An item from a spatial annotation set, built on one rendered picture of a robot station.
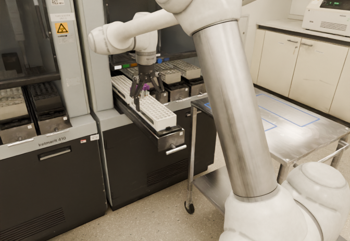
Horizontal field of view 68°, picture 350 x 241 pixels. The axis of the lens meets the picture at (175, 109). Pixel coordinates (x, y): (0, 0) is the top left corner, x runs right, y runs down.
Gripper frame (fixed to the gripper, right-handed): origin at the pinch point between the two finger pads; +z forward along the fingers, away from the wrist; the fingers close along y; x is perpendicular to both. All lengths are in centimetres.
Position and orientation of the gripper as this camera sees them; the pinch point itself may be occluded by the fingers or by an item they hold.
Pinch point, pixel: (147, 103)
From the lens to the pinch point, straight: 125.7
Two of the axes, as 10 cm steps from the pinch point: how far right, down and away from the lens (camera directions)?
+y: 8.5, -2.3, 4.8
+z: -0.1, 8.9, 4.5
